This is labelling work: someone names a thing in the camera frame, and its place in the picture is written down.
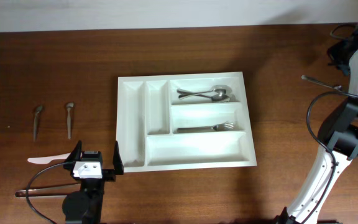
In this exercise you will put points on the small teaspoon far left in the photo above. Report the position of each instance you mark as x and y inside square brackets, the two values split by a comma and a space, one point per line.
[37, 112]

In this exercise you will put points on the white plastic cutlery tray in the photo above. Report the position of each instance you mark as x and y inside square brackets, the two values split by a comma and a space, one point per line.
[149, 113]

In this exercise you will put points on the metal fork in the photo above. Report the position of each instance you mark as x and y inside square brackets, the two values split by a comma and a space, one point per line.
[218, 127]
[315, 81]

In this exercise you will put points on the metal tongs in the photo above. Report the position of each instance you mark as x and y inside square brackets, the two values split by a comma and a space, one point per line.
[46, 192]

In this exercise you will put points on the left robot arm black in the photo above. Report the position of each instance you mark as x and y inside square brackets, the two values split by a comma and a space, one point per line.
[83, 205]

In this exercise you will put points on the metal tablespoon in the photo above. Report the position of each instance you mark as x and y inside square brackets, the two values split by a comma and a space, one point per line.
[217, 89]
[218, 98]

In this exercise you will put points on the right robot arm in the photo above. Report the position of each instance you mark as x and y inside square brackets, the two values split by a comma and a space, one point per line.
[337, 138]

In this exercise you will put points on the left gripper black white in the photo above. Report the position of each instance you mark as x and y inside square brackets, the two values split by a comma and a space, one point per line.
[110, 174]

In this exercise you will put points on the white plastic knife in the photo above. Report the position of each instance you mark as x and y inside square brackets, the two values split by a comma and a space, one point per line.
[48, 159]

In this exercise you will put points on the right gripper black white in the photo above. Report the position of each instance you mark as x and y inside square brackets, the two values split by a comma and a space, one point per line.
[334, 51]

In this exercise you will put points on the small teaspoon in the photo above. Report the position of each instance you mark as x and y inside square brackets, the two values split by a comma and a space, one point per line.
[37, 112]
[69, 106]

